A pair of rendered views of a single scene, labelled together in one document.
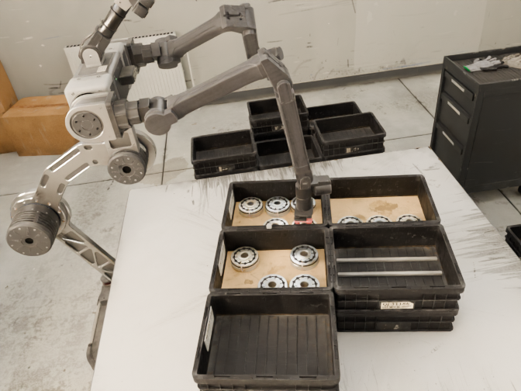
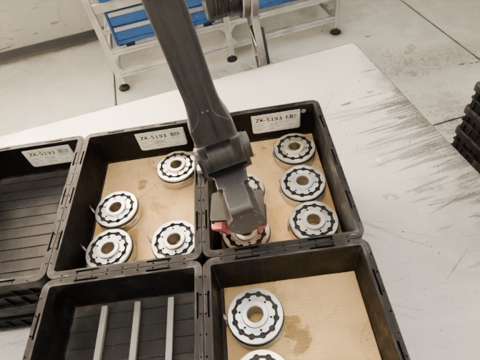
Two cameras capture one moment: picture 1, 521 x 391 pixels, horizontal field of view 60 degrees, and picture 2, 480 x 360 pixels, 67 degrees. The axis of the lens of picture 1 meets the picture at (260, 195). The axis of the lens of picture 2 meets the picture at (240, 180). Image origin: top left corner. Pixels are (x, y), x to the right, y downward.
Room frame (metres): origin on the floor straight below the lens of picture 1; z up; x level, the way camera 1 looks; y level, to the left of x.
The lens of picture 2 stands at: (1.29, -0.57, 1.52)
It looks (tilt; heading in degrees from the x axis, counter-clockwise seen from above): 50 degrees down; 86
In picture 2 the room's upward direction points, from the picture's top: 11 degrees counter-clockwise
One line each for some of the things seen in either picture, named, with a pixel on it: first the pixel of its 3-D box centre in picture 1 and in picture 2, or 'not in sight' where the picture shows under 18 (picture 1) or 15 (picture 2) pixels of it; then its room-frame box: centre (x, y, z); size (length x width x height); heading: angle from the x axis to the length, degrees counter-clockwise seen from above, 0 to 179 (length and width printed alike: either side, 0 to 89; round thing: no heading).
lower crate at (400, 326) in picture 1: (387, 288); not in sight; (1.04, -0.41, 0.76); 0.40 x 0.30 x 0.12; 82
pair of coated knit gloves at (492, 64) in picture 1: (483, 63); not in sight; (2.55, -1.44, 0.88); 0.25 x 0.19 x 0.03; 92
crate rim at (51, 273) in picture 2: (271, 259); (135, 189); (1.10, -0.01, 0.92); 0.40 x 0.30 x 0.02; 82
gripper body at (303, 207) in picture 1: (303, 202); (236, 198); (1.30, -0.16, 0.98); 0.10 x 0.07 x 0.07; 167
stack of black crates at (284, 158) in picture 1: (288, 171); not in sight; (2.47, -0.20, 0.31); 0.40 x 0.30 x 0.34; 92
